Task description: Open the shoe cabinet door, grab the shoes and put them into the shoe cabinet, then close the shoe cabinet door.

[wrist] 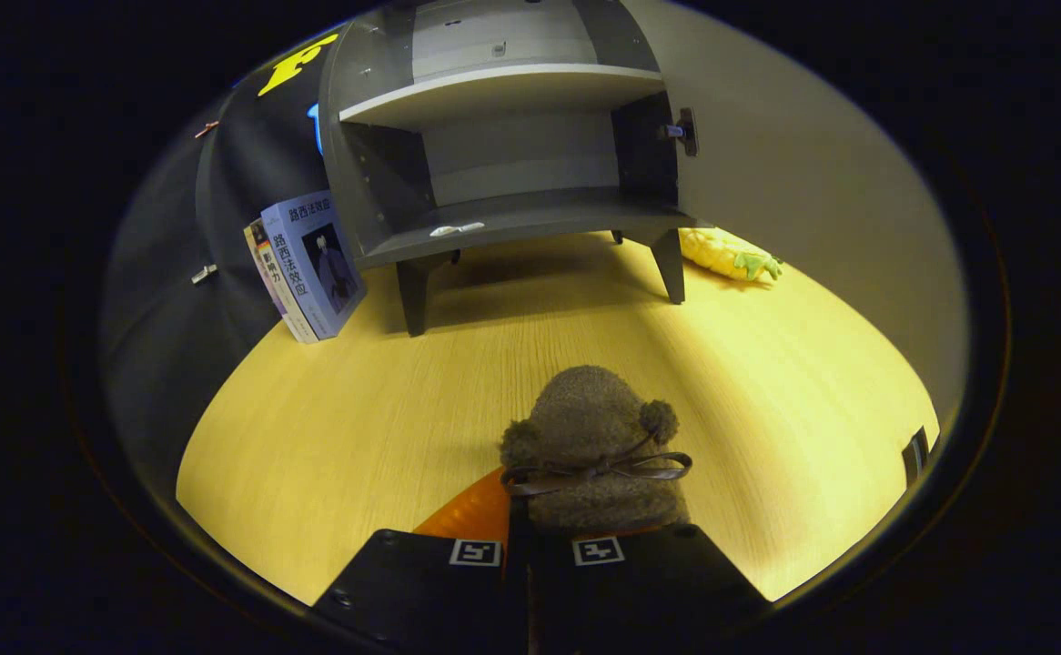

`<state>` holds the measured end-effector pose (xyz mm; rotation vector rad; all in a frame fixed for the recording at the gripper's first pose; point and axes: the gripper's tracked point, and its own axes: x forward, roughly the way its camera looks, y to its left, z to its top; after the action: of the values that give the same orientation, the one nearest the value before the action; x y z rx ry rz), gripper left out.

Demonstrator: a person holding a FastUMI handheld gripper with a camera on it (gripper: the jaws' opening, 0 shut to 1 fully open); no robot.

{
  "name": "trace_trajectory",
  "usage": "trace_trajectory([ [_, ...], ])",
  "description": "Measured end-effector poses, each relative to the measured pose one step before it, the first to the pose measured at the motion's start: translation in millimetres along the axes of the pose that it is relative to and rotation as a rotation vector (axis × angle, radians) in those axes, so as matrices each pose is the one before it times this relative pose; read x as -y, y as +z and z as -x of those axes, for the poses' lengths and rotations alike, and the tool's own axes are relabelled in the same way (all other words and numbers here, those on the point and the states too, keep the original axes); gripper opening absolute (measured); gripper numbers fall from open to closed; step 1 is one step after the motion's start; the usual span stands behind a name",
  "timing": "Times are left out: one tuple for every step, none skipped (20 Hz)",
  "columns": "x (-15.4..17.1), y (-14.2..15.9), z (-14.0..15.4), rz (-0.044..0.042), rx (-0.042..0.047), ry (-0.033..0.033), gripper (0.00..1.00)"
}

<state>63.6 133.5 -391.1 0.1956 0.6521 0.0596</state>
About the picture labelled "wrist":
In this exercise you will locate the red clothes peg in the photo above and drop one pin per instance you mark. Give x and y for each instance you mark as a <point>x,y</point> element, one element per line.
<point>207,129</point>

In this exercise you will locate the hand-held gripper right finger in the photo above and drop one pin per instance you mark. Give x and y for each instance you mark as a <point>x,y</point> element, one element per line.
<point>658,582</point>

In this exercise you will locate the small white strip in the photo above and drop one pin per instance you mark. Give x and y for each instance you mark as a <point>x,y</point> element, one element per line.
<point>456,229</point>

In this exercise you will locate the yellow corn plush toy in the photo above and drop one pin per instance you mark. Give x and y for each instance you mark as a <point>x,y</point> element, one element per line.
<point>722,253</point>

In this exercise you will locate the brown fluffy shoe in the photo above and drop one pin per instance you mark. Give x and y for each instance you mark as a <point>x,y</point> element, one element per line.
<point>590,428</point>

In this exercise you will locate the grey shoe cabinet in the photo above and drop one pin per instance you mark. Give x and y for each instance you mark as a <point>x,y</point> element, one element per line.
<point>512,146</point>

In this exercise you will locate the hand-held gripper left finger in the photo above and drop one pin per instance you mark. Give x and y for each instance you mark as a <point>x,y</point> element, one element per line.
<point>421,582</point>

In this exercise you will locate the silver clip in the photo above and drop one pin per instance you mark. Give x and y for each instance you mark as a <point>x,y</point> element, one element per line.
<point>204,274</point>

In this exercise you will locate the black backdrop cloth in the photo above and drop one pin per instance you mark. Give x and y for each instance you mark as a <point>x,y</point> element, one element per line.
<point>221,182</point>

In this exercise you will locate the white book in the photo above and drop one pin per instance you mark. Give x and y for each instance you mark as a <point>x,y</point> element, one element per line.
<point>268,273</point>

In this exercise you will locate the blue book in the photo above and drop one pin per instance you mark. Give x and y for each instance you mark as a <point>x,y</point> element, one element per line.
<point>317,264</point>

